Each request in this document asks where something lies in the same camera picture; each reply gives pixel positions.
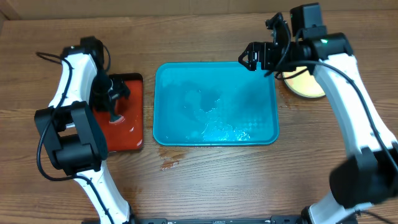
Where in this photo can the yellow plate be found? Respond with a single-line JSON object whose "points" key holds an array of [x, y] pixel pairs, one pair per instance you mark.
{"points": [[302, 83]]}

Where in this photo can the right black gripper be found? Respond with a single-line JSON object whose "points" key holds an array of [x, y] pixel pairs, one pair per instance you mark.
{"points": [[264, 53]]}

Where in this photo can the green pink dish sponge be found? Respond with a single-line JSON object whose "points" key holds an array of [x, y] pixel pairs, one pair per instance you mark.
{"points": [[116, 119]]}

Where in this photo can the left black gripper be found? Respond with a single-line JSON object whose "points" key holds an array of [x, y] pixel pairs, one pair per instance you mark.
{"points": [[123, 91]]}

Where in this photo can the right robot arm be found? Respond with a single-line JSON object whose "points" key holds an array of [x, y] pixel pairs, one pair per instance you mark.
{"points": [[369, 174]]}

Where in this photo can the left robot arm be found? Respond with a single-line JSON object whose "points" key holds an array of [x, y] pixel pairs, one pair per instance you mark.
{"points": [[71, 135]]}

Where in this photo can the teal plastic serving tray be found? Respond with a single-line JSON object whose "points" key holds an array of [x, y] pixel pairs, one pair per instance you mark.
{"points": [[214, 104]]}

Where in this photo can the red black lacquer tray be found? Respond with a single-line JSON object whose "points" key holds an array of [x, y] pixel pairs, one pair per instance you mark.
{"points": [[127, 134]]}

